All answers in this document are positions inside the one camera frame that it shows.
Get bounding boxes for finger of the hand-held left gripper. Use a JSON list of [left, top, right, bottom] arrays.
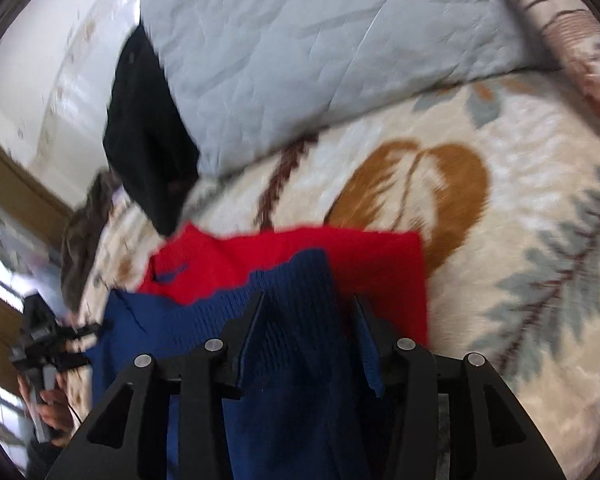
[[60, 323, 103, 342], [55, 351, 90, 369]]

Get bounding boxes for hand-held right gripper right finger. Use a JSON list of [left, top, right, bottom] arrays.
[[352, 294, 567, 480]]

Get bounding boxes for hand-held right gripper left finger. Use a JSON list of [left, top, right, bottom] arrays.
[[45, 291, 266, 480]]

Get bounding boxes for red and blue knit sweater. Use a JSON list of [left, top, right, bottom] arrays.
[[85, 222, 431, 480]]

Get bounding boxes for person's left hand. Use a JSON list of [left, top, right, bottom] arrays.
[[17, 374, 77, 447]]

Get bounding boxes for brown fuzzy blanket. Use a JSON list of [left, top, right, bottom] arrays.
[[60, 170, 126, 311]]

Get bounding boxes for stained glass door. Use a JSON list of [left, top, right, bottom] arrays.
[[0, 195, 68, 291]]

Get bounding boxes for leaf print blanket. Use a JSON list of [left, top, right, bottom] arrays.
[[75, 72, 600, 480]]

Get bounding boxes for black garment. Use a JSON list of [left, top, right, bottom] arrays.
[[103, 25, 201, 238]]

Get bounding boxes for light blue quilted pillow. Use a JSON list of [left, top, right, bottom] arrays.
[[139, 0, 563, 181]]

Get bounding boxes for striped floral pillow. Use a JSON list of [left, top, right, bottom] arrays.
[[475, 0, 600, 133]]

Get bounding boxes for wooden door frame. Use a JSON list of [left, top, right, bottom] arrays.
[[0, 125, 76, 241]]

